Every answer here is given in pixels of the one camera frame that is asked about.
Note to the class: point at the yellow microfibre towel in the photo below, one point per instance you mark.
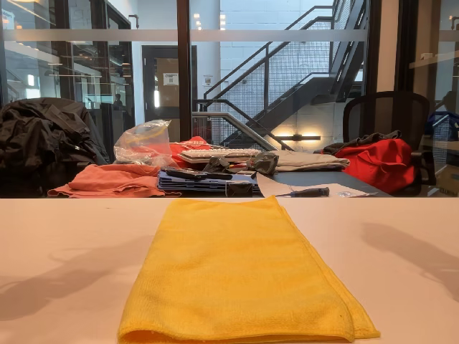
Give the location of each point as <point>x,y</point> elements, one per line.
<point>233,268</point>

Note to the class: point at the small red package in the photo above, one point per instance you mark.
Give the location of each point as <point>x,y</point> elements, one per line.
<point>239,165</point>

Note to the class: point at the small dark crumpled bag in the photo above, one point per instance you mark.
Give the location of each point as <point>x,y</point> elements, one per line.
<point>215,165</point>

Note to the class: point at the small black box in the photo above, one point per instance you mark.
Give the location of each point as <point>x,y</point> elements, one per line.
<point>239,189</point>

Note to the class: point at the white computer keyboard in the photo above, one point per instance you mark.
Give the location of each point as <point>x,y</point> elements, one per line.
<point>215,155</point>

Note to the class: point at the blue folder stack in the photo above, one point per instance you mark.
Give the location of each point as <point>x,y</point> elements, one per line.
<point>201,185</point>

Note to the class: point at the large dark crumpled bag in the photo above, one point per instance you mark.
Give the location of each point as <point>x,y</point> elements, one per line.
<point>265,163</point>

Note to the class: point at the white lined paper sheet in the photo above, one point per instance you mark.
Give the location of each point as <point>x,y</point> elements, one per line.
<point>272,184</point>

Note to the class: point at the red shirt white print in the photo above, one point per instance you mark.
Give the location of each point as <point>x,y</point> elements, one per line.
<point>193,145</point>

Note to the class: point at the beige folded cloth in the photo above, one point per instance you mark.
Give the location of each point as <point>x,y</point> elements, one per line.
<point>308,161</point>

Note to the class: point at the blue black screwdriver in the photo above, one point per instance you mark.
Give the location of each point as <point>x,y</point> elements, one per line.
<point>312,192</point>

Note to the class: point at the black desk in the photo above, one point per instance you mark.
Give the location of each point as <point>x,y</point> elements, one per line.
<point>315,177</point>

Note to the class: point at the clear plastic bag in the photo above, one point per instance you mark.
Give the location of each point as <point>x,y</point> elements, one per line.
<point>143,143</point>

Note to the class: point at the dark framed door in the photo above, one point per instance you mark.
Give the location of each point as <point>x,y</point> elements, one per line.
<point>166,89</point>

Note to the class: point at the black metal staircase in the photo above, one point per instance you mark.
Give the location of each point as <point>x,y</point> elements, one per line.
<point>305,89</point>

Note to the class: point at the small clear screw bag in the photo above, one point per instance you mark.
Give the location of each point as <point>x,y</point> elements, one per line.
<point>349,194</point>

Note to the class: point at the salmon orange folded cloth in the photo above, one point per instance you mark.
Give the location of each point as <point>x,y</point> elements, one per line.
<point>107,181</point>

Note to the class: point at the dark olive garment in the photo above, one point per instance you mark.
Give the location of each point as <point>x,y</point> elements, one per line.
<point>358,140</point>

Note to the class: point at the red fabric bag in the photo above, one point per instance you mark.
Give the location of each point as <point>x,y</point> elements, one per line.
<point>380,165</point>

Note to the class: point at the black mesh office chair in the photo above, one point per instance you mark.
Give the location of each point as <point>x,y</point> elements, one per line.
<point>394,114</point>

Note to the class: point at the black jacket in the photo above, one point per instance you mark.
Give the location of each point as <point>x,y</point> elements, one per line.
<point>36,143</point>

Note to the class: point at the blue plastic crate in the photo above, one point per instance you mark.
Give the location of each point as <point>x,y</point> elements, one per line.
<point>444,136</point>

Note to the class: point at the black bar wall light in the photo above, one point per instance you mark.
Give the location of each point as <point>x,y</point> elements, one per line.
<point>299,137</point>

